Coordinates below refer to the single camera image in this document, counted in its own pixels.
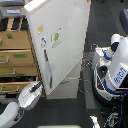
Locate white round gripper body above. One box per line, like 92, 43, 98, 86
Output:
18, 84, 43, 110

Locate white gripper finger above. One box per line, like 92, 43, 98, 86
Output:
90, 116, 100, 128
30, 81, 43, 93

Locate white fridge door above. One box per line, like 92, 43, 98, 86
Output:
24, 0, 91, 95

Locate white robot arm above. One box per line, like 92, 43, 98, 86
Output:
0, 81, 43, 128

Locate wooden drawer cabinet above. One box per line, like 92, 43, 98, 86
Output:
0, 17, 42, 99

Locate green android sticker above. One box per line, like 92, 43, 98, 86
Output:
51, 29, 61, 47

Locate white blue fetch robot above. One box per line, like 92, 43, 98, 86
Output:
92, 34, 128, 106

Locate yellow sticky note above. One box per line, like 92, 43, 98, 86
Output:
37, 25, 44, 33

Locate white refrigerator body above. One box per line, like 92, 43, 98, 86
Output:
47, 0, 91, 99

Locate grey box on cabinet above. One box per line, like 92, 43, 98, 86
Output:
0, 6, 25, 18

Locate bottom fridge drawer handle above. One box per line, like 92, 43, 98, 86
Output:
59, 80, 69, 85

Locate grey cable loops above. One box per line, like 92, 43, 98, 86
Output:
78, 43, 100, 94

